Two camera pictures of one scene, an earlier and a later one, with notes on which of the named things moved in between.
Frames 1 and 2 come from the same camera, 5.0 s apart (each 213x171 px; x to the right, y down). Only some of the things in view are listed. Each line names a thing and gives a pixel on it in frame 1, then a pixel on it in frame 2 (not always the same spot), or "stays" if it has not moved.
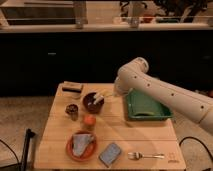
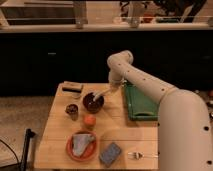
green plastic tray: (141, 106) stays
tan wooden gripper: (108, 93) -> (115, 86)
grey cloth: (80, 142) stays
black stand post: (29, 134) stays
